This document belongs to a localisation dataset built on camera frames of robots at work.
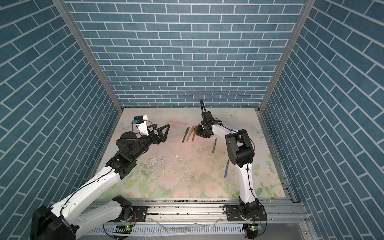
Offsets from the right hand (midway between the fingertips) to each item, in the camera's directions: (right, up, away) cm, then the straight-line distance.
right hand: (196, 132), depth 103 cm
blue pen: (+19, -22, -15) cm, 32 cm away
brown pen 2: (-1, 0, +4) cm, 4 cm away
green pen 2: (+12, -9, -4) cm, 16 cm away
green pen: (-7, -1, +4) cm, 8 cm away
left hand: (-15, +5, -32) cm, 35 cm away
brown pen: (-5, -2, +2) cm, 5 cm away
